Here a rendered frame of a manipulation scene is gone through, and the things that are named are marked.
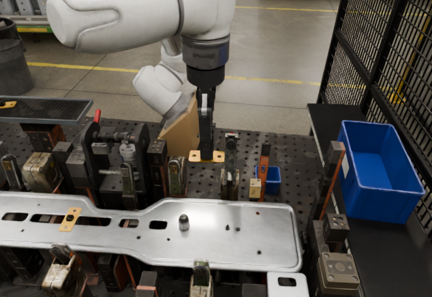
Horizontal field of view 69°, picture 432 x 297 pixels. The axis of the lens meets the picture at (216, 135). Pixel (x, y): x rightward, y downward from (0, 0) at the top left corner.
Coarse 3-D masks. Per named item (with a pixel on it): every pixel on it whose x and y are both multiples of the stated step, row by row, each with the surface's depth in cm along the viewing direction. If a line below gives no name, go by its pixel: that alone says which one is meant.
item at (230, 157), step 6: (228, 138) 90; (234, 138) 90; (228, 144) 87; (234, 144) 87; (228, 150) 92; (234, 150) 92; (228, 156) 93; (234, 156) 92; (228, 162) 94; (234, 162) 93; (228, 168) 95; (234, 168) 94; (234, 174) 95; (234, 180) 96
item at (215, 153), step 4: (192, 152) 76; (196, 152) 76; (216, 152) 76; (220, 152) 76; (192, 156) 75; (196, 156) 75; (216, 156) 75; (192, 160) 74; (196, 160) 74; (200, 160) 74; (204, 160) 74; (208, 160) 74; (212, 160) 74; (216, 160) 74; (220, 160) 74
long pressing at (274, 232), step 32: (0, 192) 100; (32, 192) 101; (0, 224) 91; (32, 224) 91; (192, 224) 91; (224, 224) 91; (256, 224) 91; (288, 224) 91; (160, 256) 83; (192, 256) 83; (224, 256) 83; (256, 256) 83; (288, 256) 83
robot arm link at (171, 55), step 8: (160, 40) 133; (168, 40) 130; (176, 40) 132; (168, 48) 136; (176, 48) 136; (168, 56) 142; (176, 56) 142; (160, 64) 149; (168, 64) 146; (176, 64) 144; (184, 64) 145; (176, 72) 148; (184, 72) 149; (184, 80) 153
